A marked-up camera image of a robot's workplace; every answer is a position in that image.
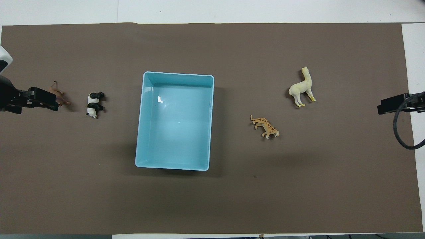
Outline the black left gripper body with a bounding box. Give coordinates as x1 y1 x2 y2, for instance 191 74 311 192
0 76 34 114

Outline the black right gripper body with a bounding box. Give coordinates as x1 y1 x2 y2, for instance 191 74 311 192
403 92 425 113

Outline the brown horse toy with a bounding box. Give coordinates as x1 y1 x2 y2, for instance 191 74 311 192
48 81 71 107

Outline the black and white panda toy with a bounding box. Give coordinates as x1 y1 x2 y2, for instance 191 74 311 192
86 92 105 119

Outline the cream alpaca toy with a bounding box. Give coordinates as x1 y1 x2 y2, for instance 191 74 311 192
288 67 317 108

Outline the orange striped tiger toy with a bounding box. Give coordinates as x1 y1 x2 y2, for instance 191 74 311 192
250 115 280 140

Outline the light blue storage box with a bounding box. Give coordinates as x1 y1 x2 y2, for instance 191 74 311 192
135 71 215 172

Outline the brown table mat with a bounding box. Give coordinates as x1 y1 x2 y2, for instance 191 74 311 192
0 23 424 235

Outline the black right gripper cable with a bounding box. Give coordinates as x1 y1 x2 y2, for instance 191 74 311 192
393 95 425 150

